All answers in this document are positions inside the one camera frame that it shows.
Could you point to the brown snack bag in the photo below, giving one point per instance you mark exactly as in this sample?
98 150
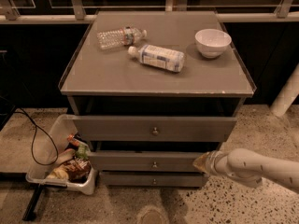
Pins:
75 170

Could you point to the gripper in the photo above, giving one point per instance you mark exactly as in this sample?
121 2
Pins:
211 163

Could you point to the grey drawer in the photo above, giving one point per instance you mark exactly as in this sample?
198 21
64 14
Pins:
154 129
148 161
152 179

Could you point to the metal railing frame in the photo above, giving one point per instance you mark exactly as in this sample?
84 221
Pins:
65 11

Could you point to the grey drawer cabinet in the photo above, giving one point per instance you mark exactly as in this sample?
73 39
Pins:
111 83

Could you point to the white cylindrical post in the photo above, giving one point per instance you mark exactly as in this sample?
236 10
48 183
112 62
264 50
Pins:
287 95

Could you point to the grey bottom drawer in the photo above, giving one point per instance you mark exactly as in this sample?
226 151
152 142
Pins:
152 179

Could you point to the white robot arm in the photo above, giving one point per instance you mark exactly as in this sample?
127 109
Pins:
248 168

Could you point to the green snack bag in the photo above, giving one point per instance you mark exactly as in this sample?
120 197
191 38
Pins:
82 152

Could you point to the grey top drawer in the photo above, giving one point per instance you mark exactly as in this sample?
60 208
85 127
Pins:
154 129

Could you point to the clear plastic snack bin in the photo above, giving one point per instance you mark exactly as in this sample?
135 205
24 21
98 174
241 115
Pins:
46 150

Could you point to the clear crushed water bottle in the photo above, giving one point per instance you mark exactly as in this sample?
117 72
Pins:
126 36

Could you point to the white labelled plastic bottle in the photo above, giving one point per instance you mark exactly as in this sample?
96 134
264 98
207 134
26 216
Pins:
166 59

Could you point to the white ceramic bowl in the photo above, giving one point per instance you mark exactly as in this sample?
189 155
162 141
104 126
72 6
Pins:
211 43

